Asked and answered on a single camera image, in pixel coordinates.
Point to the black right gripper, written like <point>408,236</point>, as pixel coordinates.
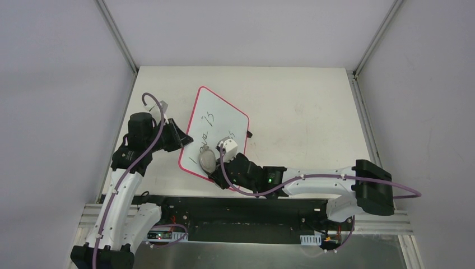
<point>226,172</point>

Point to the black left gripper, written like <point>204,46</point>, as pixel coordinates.
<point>173,133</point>

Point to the grey eraser cloth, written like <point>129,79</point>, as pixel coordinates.
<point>207,160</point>

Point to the pink-framed whiteboard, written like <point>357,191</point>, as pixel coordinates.
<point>212,119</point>

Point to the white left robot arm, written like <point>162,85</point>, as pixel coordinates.
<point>113,242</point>

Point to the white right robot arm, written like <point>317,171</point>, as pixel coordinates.
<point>364,187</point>

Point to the left controller board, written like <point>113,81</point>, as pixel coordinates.
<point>161,237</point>

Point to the controller board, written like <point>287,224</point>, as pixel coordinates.
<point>161,237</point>
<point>324,241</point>

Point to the right controller board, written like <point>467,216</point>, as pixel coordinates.
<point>324,241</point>

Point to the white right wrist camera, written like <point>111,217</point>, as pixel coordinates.
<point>227,148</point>

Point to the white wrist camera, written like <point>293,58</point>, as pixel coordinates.
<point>155,111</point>
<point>227,148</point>

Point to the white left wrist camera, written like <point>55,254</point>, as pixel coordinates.
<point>155,111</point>

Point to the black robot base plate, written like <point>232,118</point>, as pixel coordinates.
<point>244,220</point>

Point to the aluminium frame rail front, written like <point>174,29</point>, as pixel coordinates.
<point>365,224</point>

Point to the aluminium frame post left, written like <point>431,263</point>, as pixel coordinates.
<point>116,34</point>

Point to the aluminium frame post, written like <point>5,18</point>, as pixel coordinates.
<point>116,34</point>
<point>378,36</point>

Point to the aluminium frame post right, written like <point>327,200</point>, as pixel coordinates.
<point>378,36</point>

